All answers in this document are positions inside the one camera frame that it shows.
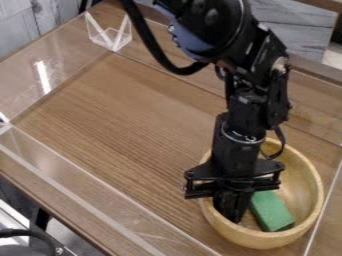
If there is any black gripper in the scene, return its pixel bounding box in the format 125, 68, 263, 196
184, 113, 284, 223

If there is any black cable lower left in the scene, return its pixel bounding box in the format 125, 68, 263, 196
0, 228, 65, 256

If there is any green rectangular block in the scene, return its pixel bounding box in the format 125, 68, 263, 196
249, 190, 295, 232

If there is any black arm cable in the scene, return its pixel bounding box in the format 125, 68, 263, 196
117, 0, 211, 76

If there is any black metal table bracket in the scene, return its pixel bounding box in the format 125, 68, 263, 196
29, 208, 77, 256

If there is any light brown wooden bowl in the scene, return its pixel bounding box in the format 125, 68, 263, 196
199, 145, 324, 250

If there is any clear acrylic tray enclosure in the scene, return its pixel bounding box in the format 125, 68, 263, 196
0, 18, 342, 256

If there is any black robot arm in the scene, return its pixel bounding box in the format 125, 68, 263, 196
153, 0, 291, 222

